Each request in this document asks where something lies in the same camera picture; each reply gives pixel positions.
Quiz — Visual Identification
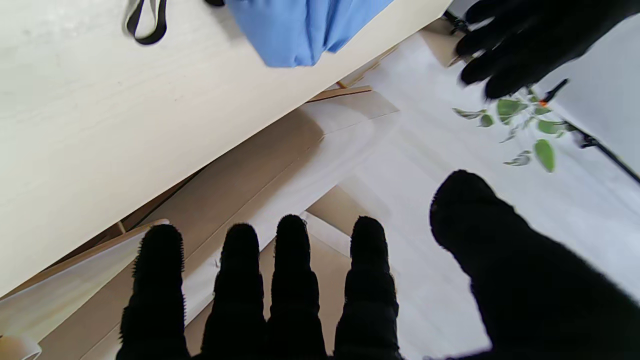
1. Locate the green plant with long leaves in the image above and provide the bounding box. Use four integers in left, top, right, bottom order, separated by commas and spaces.
452, 87, 576, 173

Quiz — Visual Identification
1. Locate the blue and yellow school bag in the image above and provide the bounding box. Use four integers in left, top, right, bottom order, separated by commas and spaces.
124, 0, 396, 68

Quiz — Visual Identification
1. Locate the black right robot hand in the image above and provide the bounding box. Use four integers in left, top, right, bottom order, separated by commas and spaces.
116, 170, 640, 360

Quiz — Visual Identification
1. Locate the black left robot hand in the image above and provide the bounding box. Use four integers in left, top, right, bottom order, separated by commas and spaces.
455, 0, 640, 100

